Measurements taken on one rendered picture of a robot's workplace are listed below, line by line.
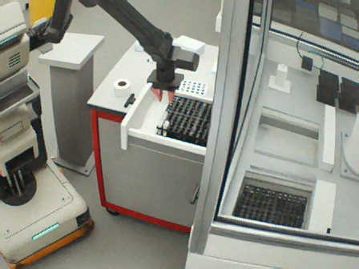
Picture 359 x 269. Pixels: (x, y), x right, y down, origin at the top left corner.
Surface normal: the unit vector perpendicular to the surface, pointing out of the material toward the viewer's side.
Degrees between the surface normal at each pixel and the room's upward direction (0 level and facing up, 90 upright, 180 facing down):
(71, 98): 90
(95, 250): 0
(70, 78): 90
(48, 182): 0
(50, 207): 0
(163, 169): 90
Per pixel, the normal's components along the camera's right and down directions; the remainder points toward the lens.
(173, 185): -0.30, 0.63
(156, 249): 0.07, -0.73
